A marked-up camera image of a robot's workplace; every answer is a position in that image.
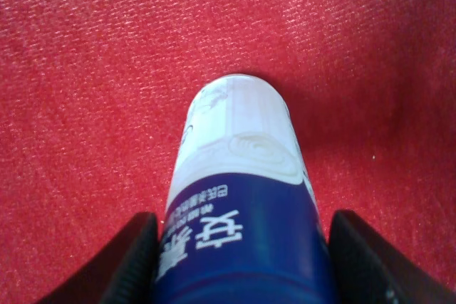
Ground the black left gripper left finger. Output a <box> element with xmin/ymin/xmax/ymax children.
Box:
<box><xmin>38</xmin><ymin>211</ymin><xmax>158</xmax><ymax>303</ymax></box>

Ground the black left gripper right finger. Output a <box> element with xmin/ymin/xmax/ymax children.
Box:
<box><xmin>328</xmin><ymin>209</ymin><xmax>455</xmax><ymax>303</ymax></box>

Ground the blue and white milk bottle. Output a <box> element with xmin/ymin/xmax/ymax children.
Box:
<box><xmin>152</xmin><ymin>74</ymin><xmax>339</xmax><ymax>303</ymax></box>

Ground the red tablecloth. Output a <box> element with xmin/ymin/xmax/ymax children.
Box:
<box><xmin>1</xmin><ymin>0</ymin><xmax>455</xmax><ymax>303</ymax></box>

